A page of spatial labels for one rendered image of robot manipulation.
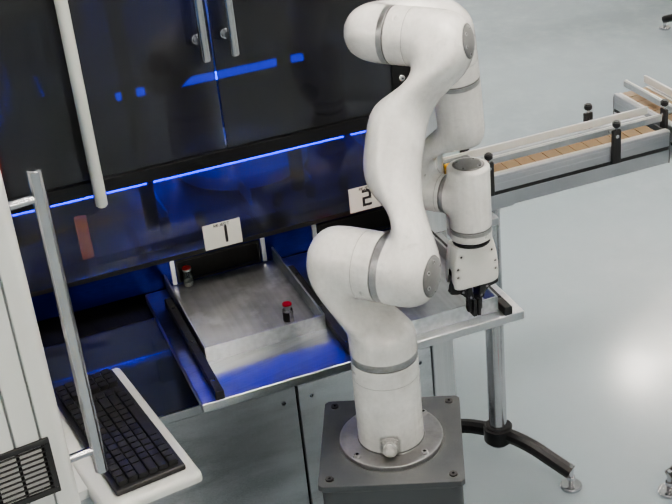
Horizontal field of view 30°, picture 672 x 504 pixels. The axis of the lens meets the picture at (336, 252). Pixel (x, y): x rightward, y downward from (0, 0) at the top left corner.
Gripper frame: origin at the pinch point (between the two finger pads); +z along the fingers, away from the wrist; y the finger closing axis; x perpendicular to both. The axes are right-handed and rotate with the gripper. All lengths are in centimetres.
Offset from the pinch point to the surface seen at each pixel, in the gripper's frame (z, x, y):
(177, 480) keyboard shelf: 12, 11, 68
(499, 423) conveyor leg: 76, -54, -32
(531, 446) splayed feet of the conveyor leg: 81, -46, -37
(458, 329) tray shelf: 4.3, 0.7, 4.1
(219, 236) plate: -9, -39, 42
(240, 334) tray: 4.1, -19.5, 44.7
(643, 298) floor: 92, -113, -117
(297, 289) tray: 3.2, -29.6, 28.3
